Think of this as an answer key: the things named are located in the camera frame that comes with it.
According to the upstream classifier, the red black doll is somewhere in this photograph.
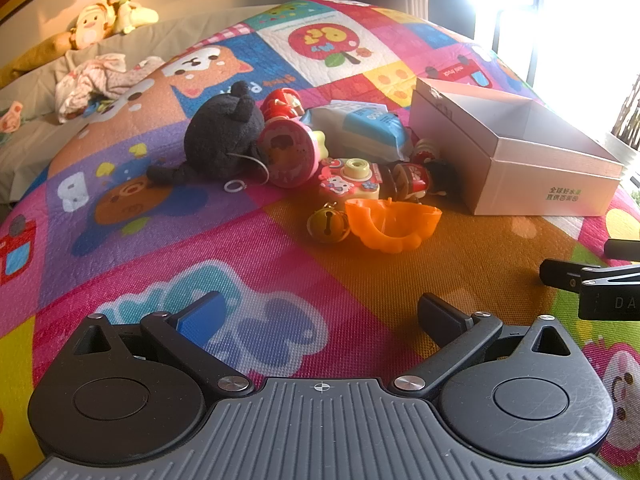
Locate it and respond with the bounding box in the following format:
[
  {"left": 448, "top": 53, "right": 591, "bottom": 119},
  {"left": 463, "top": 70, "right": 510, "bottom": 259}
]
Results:
[{"left": 382, "top": 160, "right": 456, "bottom": 204}]

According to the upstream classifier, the pile of pale clothes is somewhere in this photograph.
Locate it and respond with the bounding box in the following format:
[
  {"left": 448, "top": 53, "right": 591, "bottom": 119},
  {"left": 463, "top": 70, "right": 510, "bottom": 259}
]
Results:
[{"left": 55, "top": 52, "right": 166, "bottom": 123}]

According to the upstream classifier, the red toy figurine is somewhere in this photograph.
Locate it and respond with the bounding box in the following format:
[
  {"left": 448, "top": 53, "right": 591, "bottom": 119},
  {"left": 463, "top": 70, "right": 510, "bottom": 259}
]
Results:
[{"left": 261, "top": 89, "right": 307, "bottom": 126}]

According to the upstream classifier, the grey sofa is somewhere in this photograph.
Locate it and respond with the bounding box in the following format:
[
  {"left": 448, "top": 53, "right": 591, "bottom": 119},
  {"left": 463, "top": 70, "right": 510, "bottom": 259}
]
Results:
[{"left": 0, "top": 5, "right": 281, "bottom": 206}]

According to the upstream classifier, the black plush toy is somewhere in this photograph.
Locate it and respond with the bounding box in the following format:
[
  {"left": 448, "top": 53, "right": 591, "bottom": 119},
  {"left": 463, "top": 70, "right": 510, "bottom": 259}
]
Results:
[{"left": 146, "top": 81, "right": 271, "bottom": 186}]

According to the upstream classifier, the pink round toy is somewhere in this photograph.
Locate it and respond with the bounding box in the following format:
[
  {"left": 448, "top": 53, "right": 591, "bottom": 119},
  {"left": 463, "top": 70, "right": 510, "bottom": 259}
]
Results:
[{"left": 259, "top": 119, "right": 321, "bottom": 190}]

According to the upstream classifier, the orange plastic shell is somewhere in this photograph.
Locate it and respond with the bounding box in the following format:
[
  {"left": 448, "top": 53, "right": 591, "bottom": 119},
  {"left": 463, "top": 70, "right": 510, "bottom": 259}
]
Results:
[{"left": 345, "top": 197, "right": 443, "bottom": 253}]

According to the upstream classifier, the blue white wet wipes packet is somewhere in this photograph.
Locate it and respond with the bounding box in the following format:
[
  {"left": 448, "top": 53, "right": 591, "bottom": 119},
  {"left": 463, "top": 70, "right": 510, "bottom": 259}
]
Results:
[{"left": 306, "top": 101, "right": 414, "bottom": 161}]

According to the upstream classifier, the yellow monkey plush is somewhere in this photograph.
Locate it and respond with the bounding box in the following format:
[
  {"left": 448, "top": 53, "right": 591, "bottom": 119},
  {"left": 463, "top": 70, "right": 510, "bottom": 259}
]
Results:
[{"left": 0, "top": 2, "right": 121, "bottom": 88}]

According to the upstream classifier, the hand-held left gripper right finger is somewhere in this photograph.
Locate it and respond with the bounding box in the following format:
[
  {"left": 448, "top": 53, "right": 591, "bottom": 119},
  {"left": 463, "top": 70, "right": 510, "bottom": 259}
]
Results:
[{"left": 392, "top": 292, "right": 581, "bottom": 395}]

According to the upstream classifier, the pink toy camera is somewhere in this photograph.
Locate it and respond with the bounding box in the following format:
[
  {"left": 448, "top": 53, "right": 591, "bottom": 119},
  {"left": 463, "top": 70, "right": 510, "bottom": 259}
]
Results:
[{"left": 319, "top": 157, "right": 384, "bottom": 199}]

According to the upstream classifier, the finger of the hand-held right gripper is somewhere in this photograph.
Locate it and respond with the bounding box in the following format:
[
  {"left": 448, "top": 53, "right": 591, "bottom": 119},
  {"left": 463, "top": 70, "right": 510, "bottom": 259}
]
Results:
[
  {"left": 539, "top": 258, "right": 640, "bottom": 294},
  {"left": 604, "top": 238, "right": 640, "bottom": 261}
]

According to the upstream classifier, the small pink cloth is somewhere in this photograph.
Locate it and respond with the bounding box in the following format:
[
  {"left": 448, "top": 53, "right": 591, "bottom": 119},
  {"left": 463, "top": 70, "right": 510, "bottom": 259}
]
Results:
[{"left": 0, "top": 101, "right": 25, "bottom": 133}]

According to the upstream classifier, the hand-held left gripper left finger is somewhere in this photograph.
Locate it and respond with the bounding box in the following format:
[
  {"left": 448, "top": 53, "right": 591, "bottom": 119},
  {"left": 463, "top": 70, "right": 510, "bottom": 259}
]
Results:
[{"left": 75, "top": 291, "right": 256, "bottom": 395}]

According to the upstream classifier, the small red white toy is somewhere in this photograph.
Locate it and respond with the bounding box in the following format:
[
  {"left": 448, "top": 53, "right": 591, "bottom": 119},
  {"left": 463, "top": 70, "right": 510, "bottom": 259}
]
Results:
[{"left": 412, "top": 139, "right": 441, "bottom": 163}]

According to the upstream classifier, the colourful cartoon play mat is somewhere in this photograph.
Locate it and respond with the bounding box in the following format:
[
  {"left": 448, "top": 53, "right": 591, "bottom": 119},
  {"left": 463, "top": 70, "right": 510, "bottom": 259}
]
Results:
[{"left": 0, "top": 0, "right": 640, "bottom": 480}]

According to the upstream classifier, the white cardboard box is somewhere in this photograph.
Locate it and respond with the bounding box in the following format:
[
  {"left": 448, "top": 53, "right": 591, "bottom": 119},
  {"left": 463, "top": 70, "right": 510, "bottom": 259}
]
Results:
[{"left": 409, "top": 77, "right": 626, "bottom": 217}]

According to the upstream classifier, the gold bell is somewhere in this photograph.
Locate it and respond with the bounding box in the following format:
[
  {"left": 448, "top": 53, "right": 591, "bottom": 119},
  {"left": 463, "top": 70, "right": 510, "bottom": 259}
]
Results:
[{"left": 306, "top": 202, "right": 351, "bottom": 245}]

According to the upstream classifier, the orange stuffed doll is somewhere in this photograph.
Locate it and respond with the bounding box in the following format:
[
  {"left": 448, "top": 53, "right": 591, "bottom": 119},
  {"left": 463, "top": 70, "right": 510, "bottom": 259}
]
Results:
[{"left": 102, "top": 0, "right": 160, "bottom": 35}]

